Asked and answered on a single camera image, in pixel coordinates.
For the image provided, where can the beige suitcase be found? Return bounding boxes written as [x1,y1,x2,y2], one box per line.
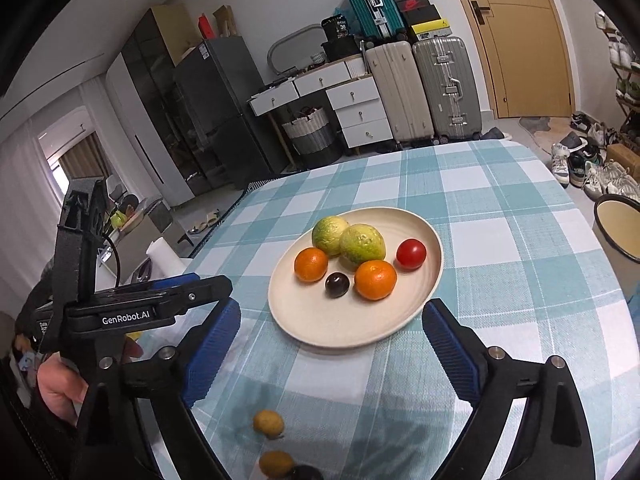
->
[364,41,435,149]

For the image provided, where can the person's left forearm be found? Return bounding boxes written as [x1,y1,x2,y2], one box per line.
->
[0,390,86,480]

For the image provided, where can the wooden door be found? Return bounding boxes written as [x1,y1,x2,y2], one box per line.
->
[442,0,574,119]

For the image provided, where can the black storage box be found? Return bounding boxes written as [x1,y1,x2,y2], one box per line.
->
[320,39,364,64]

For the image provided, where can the red tomato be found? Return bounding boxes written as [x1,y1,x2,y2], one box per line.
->
[396,238,428,272]

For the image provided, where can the woven laundry basket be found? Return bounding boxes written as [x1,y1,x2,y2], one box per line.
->
[281,106,335,157]

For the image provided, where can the beige floor slippers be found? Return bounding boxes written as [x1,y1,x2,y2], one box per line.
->
[187,210,221,235]

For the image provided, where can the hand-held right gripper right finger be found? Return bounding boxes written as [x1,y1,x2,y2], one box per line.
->
[421,297,599,480]

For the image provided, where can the green yellow citrus fruit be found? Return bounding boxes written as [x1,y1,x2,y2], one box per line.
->
[340,223,388,269]
[311,216,350,255]

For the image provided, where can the teal checked tablecloth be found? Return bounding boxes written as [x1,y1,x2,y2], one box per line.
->
[145,139,640,480]

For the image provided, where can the grey floor mat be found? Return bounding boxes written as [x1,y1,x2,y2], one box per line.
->
[517,115,554,137]

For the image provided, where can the large cardboard box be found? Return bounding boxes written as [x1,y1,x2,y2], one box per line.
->
[149,4,202,67]

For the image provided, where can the cream round plate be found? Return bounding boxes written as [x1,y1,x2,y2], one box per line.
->
[267,206,444,356]

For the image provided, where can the pile of scattered sneakers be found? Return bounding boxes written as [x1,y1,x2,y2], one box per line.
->
[550,109,640,202]

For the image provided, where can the white drawer dresser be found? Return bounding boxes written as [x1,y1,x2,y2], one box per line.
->
[248,55,394,172]

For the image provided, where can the teal suitcase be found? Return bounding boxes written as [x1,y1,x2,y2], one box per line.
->
[336,0,407,42]

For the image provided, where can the small yellow-brown fruit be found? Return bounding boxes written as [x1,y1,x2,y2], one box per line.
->
[252,409,286,440]
[258,450,296,480]

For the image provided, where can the window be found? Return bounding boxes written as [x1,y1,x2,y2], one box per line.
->
[47,135,111,187]

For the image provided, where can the small cardboard box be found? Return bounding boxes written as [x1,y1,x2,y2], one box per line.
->
[605,142,640,179]

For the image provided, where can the black cable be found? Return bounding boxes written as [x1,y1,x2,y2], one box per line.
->
[99,232,124,289]

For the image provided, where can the white curtain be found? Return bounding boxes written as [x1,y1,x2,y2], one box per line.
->
[0,130,67,283]

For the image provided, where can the white oval frame mirror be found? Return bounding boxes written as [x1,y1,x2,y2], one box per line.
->
[266,25,327,79]

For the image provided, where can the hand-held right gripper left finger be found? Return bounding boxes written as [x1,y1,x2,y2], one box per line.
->
[75,297,243,480]

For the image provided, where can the black labelled canister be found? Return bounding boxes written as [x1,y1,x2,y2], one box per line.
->
[321,16,351,41]

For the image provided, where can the paper towel roll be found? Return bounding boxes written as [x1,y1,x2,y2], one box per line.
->
[144,237,184,277]

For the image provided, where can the yellow and black shoebox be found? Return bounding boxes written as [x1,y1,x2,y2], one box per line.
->
[410,17,449,41]

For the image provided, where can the round cream stool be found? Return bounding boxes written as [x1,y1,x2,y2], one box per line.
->
[593,193,640,264]

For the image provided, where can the shoe rack with shoes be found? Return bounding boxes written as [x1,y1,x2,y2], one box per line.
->
[594,10,640,106]

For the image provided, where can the wooden shoe rack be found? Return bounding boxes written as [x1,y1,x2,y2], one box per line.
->
[595,10,640,153]

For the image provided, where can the grey refrigerator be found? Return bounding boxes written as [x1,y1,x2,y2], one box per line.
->
[172,37,289,187]

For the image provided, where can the silver suitcase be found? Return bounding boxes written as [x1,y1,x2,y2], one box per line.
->
[412,36,484,142]

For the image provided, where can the person's left hand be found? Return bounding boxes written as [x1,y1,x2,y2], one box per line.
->
[37,337,144,421]

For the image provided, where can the brown cardboard sheets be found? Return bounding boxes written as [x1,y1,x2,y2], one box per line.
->
[212,5,244,39]

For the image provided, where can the orange tangerine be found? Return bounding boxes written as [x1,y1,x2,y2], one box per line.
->
[294,247,330,284]
[354,259,399,302]

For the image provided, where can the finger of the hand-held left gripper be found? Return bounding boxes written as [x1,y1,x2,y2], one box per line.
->
[164,274,235,318]
[149,272,202,292]

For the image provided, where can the grey trash can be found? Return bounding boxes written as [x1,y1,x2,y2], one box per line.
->
[147,199,174,231]

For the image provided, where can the dark glass cabinet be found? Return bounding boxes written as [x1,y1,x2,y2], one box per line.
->
[120,10,212,197]

